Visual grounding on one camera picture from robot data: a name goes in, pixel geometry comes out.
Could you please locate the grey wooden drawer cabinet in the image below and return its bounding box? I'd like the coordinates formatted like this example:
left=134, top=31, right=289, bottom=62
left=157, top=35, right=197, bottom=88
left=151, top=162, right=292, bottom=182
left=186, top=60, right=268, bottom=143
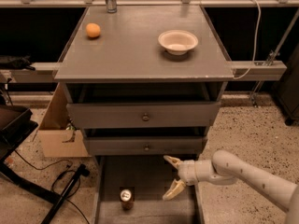
left=53, top=5, right=235, bottom=157

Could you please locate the orange patterned drink can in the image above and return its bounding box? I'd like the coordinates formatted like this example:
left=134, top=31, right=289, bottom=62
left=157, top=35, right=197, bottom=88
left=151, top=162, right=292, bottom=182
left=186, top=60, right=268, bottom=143
left=120, top=189, right=134, bottom=210

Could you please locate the grey middle drawer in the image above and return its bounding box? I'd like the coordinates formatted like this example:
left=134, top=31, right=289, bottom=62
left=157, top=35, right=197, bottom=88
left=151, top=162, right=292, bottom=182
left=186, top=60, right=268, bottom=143
left=83, top=136, right=207, bottom=156

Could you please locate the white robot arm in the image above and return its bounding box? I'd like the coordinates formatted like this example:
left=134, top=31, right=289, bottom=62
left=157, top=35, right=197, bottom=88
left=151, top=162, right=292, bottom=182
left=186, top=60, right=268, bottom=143
left=163, top=150, right=299, bottom=224

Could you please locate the black floor cable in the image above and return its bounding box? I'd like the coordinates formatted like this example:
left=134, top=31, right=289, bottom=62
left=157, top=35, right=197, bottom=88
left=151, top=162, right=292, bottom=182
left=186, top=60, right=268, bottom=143
left=13, top=148, right=92, bottom=224

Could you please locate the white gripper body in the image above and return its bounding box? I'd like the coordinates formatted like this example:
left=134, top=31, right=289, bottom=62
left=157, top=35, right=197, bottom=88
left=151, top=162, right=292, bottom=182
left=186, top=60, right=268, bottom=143
left=178, top=161, right=198, bottom=186

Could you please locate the grey open bottom drawer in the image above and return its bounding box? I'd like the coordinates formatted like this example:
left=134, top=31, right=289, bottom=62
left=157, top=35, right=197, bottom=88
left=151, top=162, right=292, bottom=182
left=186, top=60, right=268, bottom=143
left=92, top=155, right=204, bottom=224

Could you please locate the dark cabinet at right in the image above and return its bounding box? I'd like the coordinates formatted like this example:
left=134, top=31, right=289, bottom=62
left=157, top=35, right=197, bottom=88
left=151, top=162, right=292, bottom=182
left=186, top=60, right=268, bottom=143
left=275, top=45, right=299, bottom=126

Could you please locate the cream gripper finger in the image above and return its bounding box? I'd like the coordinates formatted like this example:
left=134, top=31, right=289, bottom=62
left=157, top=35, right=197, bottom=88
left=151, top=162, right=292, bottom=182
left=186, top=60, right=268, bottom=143
left=164, top=155, right=182, bottom=169
left=163, top=179, right=186, bottom=201

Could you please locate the black stand leg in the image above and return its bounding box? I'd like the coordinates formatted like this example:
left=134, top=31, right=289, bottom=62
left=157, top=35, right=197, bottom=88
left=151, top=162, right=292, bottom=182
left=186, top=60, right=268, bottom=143
left=41, top=164, right=90, bottom=224

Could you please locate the white paper bowl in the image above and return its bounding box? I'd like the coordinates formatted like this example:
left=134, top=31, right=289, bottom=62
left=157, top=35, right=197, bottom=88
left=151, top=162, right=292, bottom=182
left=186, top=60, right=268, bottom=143
left=158, top=30, right=198, bottom=55

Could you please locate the cardboard box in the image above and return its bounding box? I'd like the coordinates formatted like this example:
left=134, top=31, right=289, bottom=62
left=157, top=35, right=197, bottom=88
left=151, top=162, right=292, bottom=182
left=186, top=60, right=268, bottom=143
left=37, top=84, right=89, bottom=158

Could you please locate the white hanging cable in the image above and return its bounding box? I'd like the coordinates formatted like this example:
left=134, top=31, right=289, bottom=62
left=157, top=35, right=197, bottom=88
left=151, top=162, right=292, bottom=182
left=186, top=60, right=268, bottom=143
left=233, top=0, right=263, bottom=81

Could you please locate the grey top drawer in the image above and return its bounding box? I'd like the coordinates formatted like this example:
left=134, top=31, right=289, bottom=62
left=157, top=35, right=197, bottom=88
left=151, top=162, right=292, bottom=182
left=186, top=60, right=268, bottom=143
left=66, top=102, right=220, bottom=129

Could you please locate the orange fruit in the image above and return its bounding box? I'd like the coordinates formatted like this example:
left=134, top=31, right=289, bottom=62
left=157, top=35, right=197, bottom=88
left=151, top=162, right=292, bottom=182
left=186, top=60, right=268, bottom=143
left=86, top=23, right=101, bottom=38

